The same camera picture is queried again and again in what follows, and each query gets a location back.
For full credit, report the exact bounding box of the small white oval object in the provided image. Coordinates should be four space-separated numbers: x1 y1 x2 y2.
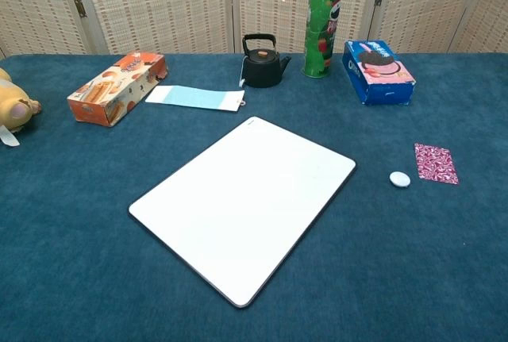
389 171 411 188

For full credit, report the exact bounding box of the pink patterned card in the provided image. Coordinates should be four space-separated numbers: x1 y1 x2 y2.
414 143 460 186

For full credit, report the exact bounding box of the white rectangular board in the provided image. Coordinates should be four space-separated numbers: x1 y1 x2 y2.
128 116 357 309

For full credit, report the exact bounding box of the light blue paper strip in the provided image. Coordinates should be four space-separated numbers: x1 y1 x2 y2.
144 85 246 113

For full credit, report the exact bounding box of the black cast iron teapot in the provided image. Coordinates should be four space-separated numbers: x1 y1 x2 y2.
241 33 292 89

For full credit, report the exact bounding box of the green Pringles can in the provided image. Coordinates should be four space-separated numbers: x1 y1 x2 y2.
303 0 345 79

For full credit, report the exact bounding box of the blue Oreo cookie box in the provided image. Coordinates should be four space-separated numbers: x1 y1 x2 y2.
342 39 417 106

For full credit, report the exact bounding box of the orange biscuit box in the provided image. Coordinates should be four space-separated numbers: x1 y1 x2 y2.
67 52 169 128

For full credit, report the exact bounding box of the woven folding screen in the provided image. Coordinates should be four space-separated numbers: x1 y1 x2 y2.
0 0 508 60

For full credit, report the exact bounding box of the dark blue table cloth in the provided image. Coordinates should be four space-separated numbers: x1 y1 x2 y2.
0 52 508 342

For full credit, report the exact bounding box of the yellow plush toy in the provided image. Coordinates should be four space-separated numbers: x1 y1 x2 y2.
0 67 42 147

